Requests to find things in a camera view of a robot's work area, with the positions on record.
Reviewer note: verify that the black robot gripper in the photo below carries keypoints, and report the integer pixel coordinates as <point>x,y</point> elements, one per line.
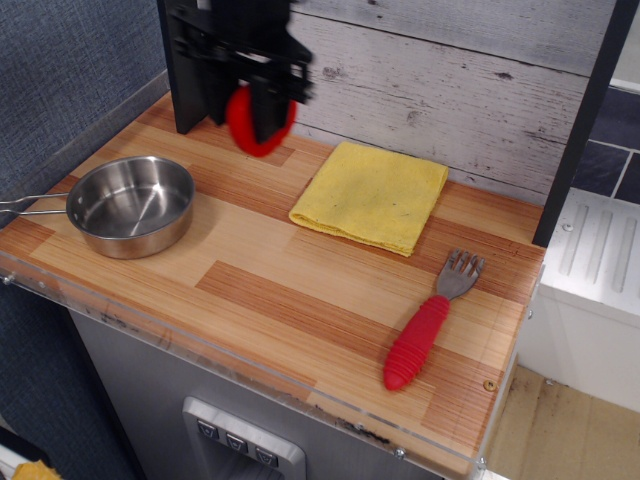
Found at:
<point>218,43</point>

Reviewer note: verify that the red plastic tomato slice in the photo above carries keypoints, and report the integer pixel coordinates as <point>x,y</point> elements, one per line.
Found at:
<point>239,119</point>

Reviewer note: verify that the yellow folded towel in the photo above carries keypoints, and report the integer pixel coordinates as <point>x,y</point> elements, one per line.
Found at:
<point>371,196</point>

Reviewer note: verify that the stainless steel pan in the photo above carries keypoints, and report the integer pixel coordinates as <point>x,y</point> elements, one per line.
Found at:
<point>128,208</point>

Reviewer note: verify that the clear acrylic edge guard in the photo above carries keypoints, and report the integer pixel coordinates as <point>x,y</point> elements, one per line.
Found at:
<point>445,462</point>

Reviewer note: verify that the grey toy fridge cabinet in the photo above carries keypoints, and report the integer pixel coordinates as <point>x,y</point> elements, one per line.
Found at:
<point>147,384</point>

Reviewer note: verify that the silver dispenser button panel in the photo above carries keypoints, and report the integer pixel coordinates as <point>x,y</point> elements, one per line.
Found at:
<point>228,447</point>

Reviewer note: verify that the white toy sink unit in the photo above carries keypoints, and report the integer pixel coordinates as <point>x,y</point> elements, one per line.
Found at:
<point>582,328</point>

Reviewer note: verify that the yellow object at corner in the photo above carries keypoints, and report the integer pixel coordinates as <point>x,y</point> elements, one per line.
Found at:
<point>35,471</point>

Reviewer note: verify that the red-handled metal fork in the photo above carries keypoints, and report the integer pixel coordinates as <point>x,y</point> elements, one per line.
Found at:
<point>411,348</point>

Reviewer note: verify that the black vertical post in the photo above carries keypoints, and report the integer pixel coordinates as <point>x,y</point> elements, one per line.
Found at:
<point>608,56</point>

